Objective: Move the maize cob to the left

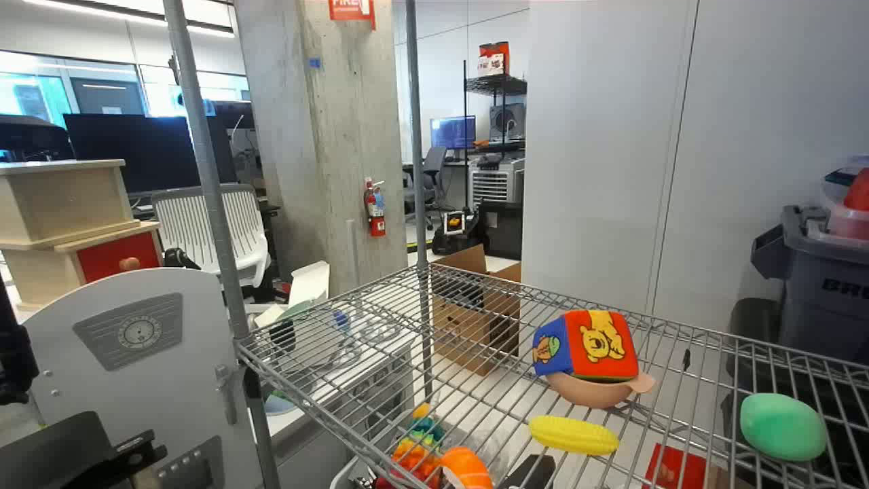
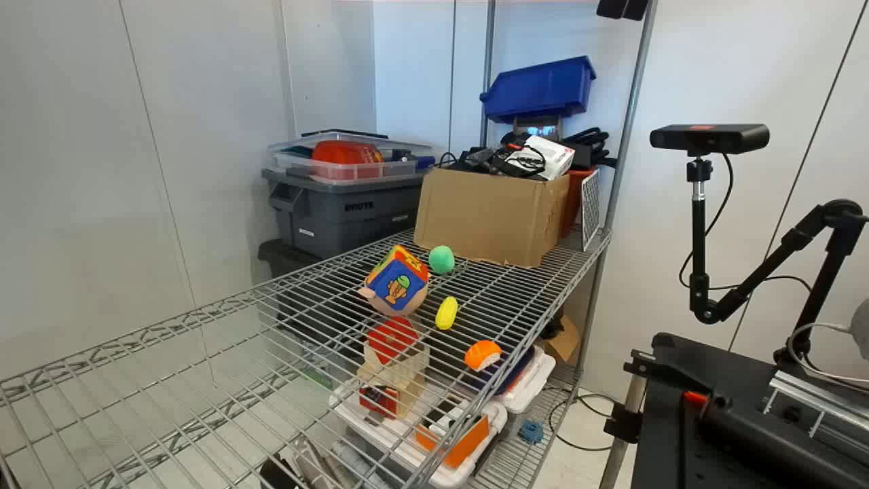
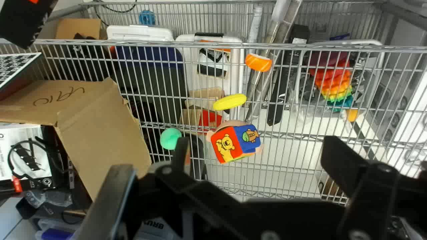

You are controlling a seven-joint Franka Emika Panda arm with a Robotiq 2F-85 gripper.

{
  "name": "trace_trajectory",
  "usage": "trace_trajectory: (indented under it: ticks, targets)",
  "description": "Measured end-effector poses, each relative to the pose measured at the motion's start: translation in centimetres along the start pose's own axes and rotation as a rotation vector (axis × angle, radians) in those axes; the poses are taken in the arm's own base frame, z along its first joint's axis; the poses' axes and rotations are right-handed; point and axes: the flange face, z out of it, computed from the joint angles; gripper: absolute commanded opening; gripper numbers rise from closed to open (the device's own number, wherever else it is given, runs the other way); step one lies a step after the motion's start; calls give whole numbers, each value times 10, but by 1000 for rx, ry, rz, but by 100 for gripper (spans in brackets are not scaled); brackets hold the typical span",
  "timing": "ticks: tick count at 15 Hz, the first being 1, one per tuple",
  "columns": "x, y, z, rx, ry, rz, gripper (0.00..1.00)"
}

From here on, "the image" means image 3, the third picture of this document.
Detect small cardboard box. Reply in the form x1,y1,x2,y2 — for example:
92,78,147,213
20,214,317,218
55,17,106,41

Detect green toy egg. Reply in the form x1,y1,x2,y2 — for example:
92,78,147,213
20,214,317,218
159,126,184,151

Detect black device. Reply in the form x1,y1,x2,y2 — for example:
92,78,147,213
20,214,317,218
0,0,59,47

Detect rainbow stacking ring toy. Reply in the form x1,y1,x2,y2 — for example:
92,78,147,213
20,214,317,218
309,50,362,123

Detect black handheld radio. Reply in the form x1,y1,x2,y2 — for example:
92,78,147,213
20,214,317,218
266,47,291,127

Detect red flat toy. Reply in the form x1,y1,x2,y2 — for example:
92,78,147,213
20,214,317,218
198,107,225,130

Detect brown cardboard box with writing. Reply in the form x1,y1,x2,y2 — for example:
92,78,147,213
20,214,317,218
0,77,152,201

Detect white bin with orange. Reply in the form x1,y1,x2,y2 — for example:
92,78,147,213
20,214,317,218
175,31,246,107

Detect white printed carton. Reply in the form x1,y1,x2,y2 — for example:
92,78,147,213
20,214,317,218
0,122,54,182

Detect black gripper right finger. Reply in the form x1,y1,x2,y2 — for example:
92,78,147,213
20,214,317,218
319,134,398,240

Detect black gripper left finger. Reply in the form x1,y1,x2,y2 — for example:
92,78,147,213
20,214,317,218
72,163,140,240

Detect orange salmon sushi toy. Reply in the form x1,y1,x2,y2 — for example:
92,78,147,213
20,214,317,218
245,51,274,74

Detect metal grid rack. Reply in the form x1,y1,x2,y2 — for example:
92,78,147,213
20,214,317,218
0,51,44,97

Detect blue white storage bin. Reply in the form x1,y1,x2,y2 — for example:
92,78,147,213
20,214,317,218
106,23,186,117

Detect yellow toy maize cob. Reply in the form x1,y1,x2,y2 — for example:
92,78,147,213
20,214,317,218
211,91,249,111

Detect colourful picture cube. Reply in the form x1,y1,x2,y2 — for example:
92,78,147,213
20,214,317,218
206,121,263,165

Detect grey wire shelf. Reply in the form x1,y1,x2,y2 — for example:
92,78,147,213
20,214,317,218
0,0,427,210

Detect white tube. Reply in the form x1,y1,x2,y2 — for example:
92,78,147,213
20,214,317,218
246,0,305,121

